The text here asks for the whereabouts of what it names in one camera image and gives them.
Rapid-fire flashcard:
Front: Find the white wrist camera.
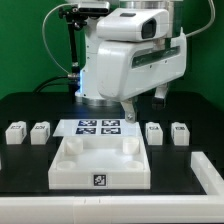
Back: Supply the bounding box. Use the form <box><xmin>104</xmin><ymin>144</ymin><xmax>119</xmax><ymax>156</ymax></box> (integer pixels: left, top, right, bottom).
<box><xmin>96</xmin><ymin>8</ymin><xmax>169</xmax><ymax>42</ymax></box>

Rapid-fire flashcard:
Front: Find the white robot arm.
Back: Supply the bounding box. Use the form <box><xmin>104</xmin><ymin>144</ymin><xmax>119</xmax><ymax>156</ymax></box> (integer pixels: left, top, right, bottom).
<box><xmin>66</xmin><ymin>0</ymin><xmax>187</xmax><ymax>123</ymax></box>

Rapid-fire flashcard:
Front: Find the white L-shaped fence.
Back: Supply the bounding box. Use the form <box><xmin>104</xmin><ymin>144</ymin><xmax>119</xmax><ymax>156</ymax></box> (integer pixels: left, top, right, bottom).
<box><xmin>0</xmin><ymin>152</ymin><xmax>224</xmax><ymax>224</ymax></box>

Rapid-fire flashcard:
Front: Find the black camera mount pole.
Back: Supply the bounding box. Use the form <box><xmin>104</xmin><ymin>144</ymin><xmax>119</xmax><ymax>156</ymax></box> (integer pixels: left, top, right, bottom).
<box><xmin>58</xmin><ymin>7</ymin><xmax>87</xmax><ymax>94</ymax></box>

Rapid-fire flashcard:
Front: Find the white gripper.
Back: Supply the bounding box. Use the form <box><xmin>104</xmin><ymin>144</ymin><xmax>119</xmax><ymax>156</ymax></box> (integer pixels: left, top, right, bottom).
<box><xmin>97</xmin><ymin>32</ymin><xmax>187</xmax><ymax>123</ymax></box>

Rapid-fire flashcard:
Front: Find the black cable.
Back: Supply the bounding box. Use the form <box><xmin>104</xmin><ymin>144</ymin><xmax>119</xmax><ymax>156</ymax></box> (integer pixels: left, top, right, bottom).
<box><xmin>32</xmin><ymin>75</ymin><xmax>81</xmax><ymax>94</ymax></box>

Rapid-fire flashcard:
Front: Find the grey overhead camera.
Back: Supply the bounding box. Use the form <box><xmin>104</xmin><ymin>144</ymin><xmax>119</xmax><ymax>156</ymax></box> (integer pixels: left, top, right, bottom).
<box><xmin>78</xmin><ymin>1</ymin><xmax>110</xmax><ymax>15</ymax></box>

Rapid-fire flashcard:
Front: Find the white square tabletop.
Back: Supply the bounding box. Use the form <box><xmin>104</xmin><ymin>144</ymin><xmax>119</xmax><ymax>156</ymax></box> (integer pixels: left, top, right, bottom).
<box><xmin>48</xmin><ymin>136</ymin><xmax>151</xmax><ymax>189</ymax></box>

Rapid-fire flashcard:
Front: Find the grey cable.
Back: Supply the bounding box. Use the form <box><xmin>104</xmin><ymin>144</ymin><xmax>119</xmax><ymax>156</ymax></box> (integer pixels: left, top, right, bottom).
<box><xmin>41</xmin><ymin>3</ymin><xmax>75</xmax><ymax>76</ymax></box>

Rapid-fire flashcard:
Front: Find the white sheet with markers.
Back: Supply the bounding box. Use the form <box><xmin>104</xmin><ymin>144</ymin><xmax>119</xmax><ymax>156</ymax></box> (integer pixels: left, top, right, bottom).
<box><xmin>53</xmin><ymin>119</ymin><xmax>141</xmax><ymax>137</ymax></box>

